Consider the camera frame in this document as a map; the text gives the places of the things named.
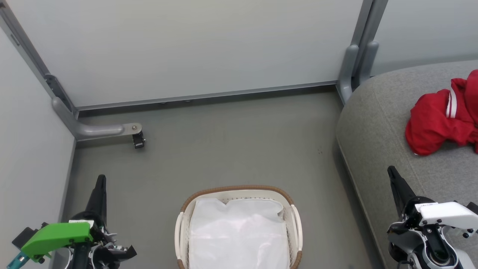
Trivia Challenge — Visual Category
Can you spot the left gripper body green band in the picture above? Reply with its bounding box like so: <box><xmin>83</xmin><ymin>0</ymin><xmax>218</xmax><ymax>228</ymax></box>
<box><xmin>11</xmin><ymin>211</ymin><xmax>112</xmax><ymax>264</ymax></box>

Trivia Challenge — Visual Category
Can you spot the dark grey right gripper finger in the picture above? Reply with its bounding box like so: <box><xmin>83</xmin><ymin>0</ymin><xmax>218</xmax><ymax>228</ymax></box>
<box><xmin>387</xmin><ymin>166</ymin><xmax>417</xmax><ymax>219</ymax></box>

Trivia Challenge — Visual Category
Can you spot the red garment with white stripes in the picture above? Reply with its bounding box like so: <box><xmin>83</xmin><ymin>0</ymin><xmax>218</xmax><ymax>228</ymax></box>
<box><xmin>405</xmin><ymin>69</ymin><xmax>478</xmax><ymax>156</ymax></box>

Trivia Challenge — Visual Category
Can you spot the white cloth in basket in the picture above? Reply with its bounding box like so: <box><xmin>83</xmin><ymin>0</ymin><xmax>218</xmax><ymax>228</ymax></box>
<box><xmin>188</xmin><ymin>197</ymin><xmax>291</xmax><ymax>269</ymax></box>

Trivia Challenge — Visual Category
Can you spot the grey upright partition foot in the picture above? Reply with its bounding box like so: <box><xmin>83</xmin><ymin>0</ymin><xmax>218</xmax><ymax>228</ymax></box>
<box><xmin>337</xmin><ymin>44</ymin><xmax>360</xmax><ymax>105</ymax></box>
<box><xmin>358</xmin><ymin>40</ymin><xmax>380</xmax><ymax>87</ymax></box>

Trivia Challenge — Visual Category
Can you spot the grey partition foot with caster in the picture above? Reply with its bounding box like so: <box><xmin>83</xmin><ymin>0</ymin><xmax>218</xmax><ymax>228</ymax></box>
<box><xmin>52</xmin><ymin>96</ymin><xmax>146</xmax><ymax>149</ymax></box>

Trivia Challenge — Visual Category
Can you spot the white laundry basket brown rim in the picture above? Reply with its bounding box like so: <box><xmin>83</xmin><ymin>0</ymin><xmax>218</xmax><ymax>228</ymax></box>
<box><xmin>174</xmin><ymin>185</ymin><xmax>303</xmax><ymax>269</ymax></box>

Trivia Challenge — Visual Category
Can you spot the teal connector piece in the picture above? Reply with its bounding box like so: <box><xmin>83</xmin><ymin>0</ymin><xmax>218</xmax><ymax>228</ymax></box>
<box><xmin>6</xmin><ymin>252</ymin><xmax>30</xmax><ymax>269</ymax></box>

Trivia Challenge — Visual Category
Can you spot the grey partition bottom rail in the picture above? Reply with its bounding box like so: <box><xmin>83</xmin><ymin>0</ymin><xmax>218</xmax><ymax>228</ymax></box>
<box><xmin>77</xmin><ymin>80</ymin><xmax>338</xmax><ymax>111</ymax></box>

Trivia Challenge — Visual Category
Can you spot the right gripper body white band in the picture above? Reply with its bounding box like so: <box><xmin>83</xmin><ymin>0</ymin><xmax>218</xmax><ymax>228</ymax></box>
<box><xmin>400</xmin><ymin>196</ymin><xmax>478</xmax><ymax>239</ymax></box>

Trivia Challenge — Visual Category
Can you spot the grey fabric sofa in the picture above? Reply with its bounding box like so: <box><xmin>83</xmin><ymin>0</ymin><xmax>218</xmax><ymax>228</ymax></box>
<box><xmin>335</xmin><ymin>60</ymin><xmax>478</xmax><ymax>269</ymax></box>

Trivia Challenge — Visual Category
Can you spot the grey partition post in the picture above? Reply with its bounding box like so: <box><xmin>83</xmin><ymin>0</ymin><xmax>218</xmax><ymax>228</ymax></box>
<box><xmin>0</xmin><ymin>0</ymin><xmax>80</xmax><ymax>121</ymax></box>
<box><xmin>349</xmin><ymin>0</ymin><xmax>389</xmax><ymax>90</ymax></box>

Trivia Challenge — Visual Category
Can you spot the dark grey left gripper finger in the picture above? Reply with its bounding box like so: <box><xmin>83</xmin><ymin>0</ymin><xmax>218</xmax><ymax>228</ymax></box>
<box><xmin>85</xmin><ymin>174</ymin><xmax>108</xmax><ymax>225</ymax></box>

